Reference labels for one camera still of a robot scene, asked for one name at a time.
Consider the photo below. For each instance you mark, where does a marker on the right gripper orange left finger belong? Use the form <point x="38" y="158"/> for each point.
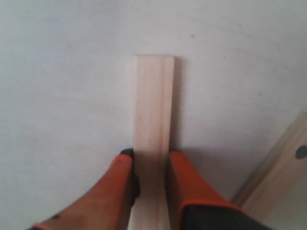
<point x="106" y="206"/>

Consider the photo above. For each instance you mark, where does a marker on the wood slat with magnets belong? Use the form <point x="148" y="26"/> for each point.
<point x="277" y="172"/>

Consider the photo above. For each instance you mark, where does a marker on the plain wood slat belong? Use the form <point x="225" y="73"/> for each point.
<point x="152" y="122"/>

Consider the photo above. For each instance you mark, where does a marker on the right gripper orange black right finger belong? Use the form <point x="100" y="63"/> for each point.
<point x="194" y="205"/>

